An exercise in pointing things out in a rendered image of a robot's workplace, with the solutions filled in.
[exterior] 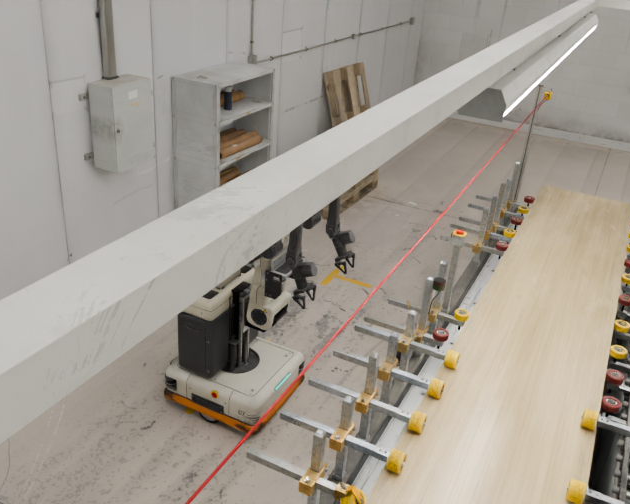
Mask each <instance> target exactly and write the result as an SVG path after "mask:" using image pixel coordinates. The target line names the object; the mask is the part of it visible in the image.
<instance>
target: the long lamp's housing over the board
mask: <svg viewBox="0 0 630 504"><path fill-rule="evenodd" d="M597 24H598V18H597V14H594V13H589V14H588V15H586V18H582V19H581V20H579V21H578V22H577V23H575V24H574V25H573V26H571V27H570V28H568V29H567V30H566V31H564V32H563V33H562V34H561V35H560V37H558V36H557V37H556V38H555V39H553V40H552V41H551V42H549V43H548V44H547V45H545V46H544V47H542V48H541V49H540V50H538V51H537V52H536V53H534V54H533V55H532V56H530V57H529V58H527V59H526V60H525V61H523V62H522V63H521V64H519V65H518V66H516V69H515V71H514V70H511V71H510V72H508V73H507V74H506V75H504V76H503V77H501V78H500V79H499V80H497V81H496V82H495V83H493V84H492V85H491V86H489V87H488V88H486V89H485V90H484V91H482V92H481V93H480V94H478V95H477V96H475V97H474V98H473V99H471V100H470V101H469V102H467V103H466V104H465V105H463V106H462V107H460V108H459V110H458V115H464V116H469V117H474V118H480V119H485V120H490V121H496V122H501V123H502V122H503V117H504V113H505V112H506V111H507V110H508V109H509V108H510V107H511V106H512V105H513V104H514V103H515V102H516V101H517V100H518V99H520V98H521V97H522V96H523V95H524V94H525V93H526V92H527V91H528V90H529V89H530V88H531V87H532V86H533V85H534V84H535V83H536V82H537V81H538V80H540V79H541V78H542V77H543V76H544V75H545V74H546V73H547V72H548V71H549V70H550V69H551V68H552V67H553V66H554V65H555V64H556V63H557V62H558V61H559V60H561V59H562V58H563V57H564V56H565V55H566V54H567V53H568V52H569V51H570V50H571V49H572V48H573V47H574V46H575V45H576V44H577V43H578V42H579V41H581V40H582V39H583V38H584V37H585V36H586V35H587V34H588V33H589V32H590V31H591V30H592V29H593V28H594V27H595V29H596V27H597Z"/></svg>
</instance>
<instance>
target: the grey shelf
mask: <svg viewBox="0 0 630 504"><path fill-rule="evenodd" d="M271 73H272V76H271ZM200 75H202V76H205V77H207V79H200V78H197V77H198V76H200ZM236 83H237V90H242V91H243V92H244V98H243V99H242V100H239V101H236V102H233V103H232V110H225V109H224V106H221V107H220V92H223V91H225V87H226V86H229V85H230V86H232V89H234V90H235V91H236ZM234 84H235V85H234ZM234 86H235V87H234ZM171 87H172V122H173V158H174V194H175V210H176V209H178V208H180V207H182V206H183V205H185V204H187V203H189V202H191V201H193V200H195V199H197V198H199V197H201V196H203V195H205V194H207V193H209V192H210V191H212V190H214V189H216V188H218V187H219V183H220V172H222V171H224V170H227V169H229V168H231V167H233V165H234V166H237V167H238V169H239V171H240V173H241V174H242V173H244V172H246V171H248V170H249V171H251V170H253V169H255V168H257V167H259V166H261V165H262V164H264V163H266V162H268V161H270V160H272V137H273V114H274V91H275V68H271V67H265V66H259V65H254V64H248V63H243V62H237V61H231V62H227V63H223V64H219V65H215V66H211V67H207V68H203V69H199V70H195V71H191V72H187V73H183V74H179V75H175V76H171ZM270 91H271V101H270ZM213 94H214V109H213ZM215 94H216V95H215ZM218 94H219V95H218ZM215 96H216V97H215ZM215 99H216V100H215ZM218 99H219V100H218ZM215 104H216V105H215ZM218 104H219V105H218ZM269 116H270V125H269ZM230 128H236V130H237V131H238V130H240V129H244V130H245V131H246V133H247V132H250V131H253V130H255V131H257V133H258V135H261V136H262V138H263V141H262V142H261V143H259V144H257V145H254V146H252V147H250V148H247V149H245V150H243V151H240V152H238V153H235V154H233V155H231V156H228V157H226V158H224V159H221V160H220V132H222V131H225V130H228V129H230ZM215 134H216V135H215ZM218 134H219V135H218ZM213 135H214V140H213ZM215 139H216V140H215ZM215 144H216V145H215ZM268 145H269V150H268ZM215 146H216V147H215ZM215 151H216V152H215ZM215 156H216V157H215ZM233 163H234V164H233Z"/></svg>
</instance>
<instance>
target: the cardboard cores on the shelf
mask: <svg viewBox="0 0 630 504"><path fill-rule="evenodd" d="M243 98H244V92H243V91H242V90H237V91H235V90H234V89H232V103H233V102H236V101H239V100H242V99H243ZM221 106H224V91H223V92H220V107H221ZM262 141H263V138H262V136H261V135H258V133H257V131H255V130H253V131H250V132H247V133H246V131H245V130H244V129H240V130H238V131H237V130H236V128H230V129H228V130H225V131H222V132H220V160H221V159H224V158H226V157H228V156H231V155H233V154H235V153H238V152H240V151H243V150H245V149H247V148H250V147H252V146H254V145H257V144H259V143H261V142H262ZM247 172H249V170H248V171H246V172H244V173H242V174H241V173H240V171H239V169H238V167H237V166H233V167H231V168H229V169H227V170H224V171H222V172H220V183H219V187H220V186H222V185H224V184H226V183H228V182H230V181H232V180H234V179H236V178H237V177H239V176H241V175H243V174H245V173H247Z"/></svg>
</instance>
